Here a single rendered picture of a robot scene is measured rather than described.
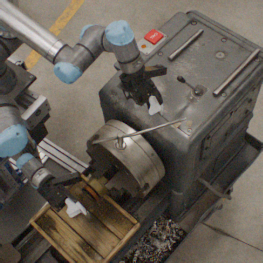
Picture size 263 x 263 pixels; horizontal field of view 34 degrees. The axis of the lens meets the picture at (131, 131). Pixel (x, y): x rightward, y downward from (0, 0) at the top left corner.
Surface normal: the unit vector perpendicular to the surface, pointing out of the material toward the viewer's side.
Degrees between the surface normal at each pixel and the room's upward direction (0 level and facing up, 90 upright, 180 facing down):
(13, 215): 0
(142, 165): 46
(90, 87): 0
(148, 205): 0
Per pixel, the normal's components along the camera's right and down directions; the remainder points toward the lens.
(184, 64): -0.07, -0.51
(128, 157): 0.23, -0.24
